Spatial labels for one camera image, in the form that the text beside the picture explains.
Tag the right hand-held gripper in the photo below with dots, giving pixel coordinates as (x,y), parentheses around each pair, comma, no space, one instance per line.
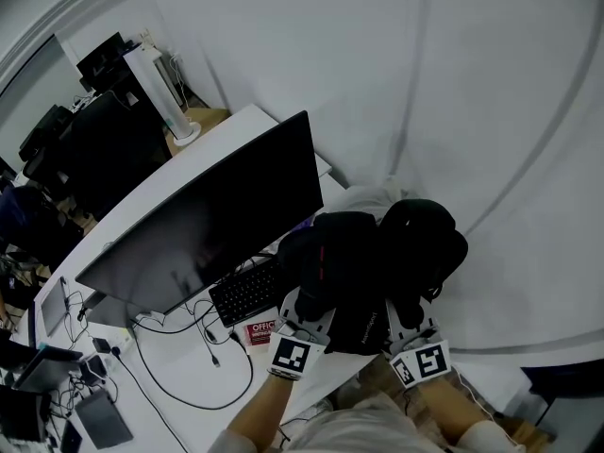
(427,359)

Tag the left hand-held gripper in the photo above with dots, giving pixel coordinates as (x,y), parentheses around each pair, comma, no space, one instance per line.
(289,354)

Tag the black backpack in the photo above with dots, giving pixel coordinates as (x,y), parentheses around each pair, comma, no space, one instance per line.
(349,272)

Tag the person's right forearm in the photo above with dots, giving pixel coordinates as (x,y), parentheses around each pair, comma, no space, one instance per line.
(448,404)

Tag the person's left forearm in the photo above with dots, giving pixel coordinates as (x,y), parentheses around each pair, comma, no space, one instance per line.
(259,408)

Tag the red printed card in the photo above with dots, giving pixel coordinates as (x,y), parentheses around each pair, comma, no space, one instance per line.
(257,333)

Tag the black keyboard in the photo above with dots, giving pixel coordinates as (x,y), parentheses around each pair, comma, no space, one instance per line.
(247,290)

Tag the white table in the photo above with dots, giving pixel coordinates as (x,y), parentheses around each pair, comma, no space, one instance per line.
(198,380)

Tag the person's white shirt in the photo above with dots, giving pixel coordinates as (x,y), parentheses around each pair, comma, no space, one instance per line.
(349,430)

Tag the large black computer monitor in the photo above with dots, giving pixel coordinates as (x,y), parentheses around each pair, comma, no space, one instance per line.
(207,215)

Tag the white power strip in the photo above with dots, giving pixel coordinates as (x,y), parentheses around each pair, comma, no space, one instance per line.
(118,345)

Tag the light grey cloth bundle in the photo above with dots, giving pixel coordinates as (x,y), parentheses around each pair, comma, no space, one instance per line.
(365,198)

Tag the black power adapter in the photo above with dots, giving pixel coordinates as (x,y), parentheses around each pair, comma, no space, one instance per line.
(101,345)

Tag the grey flat drive box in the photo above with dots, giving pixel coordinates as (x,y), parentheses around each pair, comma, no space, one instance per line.
(103,420)

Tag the grey tablet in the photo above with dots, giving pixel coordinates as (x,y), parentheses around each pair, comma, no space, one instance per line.
(53,306)

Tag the grey open laptop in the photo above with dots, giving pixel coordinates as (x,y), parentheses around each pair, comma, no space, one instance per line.
(45,366)

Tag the white tower fan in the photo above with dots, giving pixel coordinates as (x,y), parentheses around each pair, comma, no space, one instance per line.
(156,97)

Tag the small black background monitor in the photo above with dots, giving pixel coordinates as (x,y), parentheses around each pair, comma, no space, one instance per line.
(100,59)

